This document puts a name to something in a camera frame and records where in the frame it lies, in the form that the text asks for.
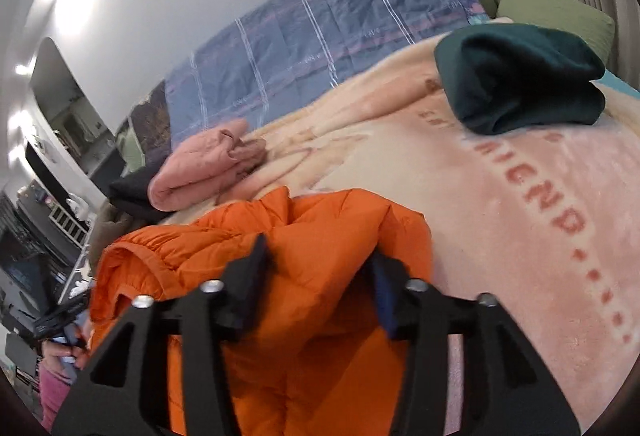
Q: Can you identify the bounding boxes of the pink folded jacket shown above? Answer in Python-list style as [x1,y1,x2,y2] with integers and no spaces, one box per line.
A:
[148,119,267,212]

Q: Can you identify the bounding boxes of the dark green folded garment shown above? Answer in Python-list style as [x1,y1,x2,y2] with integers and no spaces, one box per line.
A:
[434,24,605,135]

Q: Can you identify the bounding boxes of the left hand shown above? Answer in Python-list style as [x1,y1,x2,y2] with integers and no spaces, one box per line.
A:
[41,320,92,373]

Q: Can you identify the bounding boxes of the olive brown fleece garment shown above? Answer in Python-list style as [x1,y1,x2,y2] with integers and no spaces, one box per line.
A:
[87,202,134,276]

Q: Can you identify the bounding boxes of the wall mirror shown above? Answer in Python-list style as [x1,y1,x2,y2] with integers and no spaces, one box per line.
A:
[30,38,125,195]

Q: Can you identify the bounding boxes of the dark floral bedsheet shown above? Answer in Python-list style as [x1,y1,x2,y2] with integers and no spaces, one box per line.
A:
[116,82,171,172]

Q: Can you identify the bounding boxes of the orange puffer jacket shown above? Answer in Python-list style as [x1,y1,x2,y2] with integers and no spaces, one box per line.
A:
[90,187,432,435]

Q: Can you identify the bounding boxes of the teal star bedsheet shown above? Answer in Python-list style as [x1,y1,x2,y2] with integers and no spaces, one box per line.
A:
[597,70,640,100]

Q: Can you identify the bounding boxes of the black folded garment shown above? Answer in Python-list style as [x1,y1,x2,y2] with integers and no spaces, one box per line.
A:
[107,164,171,224]

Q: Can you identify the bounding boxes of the pink bear fleece blanket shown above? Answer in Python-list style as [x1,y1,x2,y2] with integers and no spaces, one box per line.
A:
[172,32,639,435]

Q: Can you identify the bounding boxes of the blue plaid quilt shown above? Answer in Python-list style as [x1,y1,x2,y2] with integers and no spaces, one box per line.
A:
[165,0,489,146]

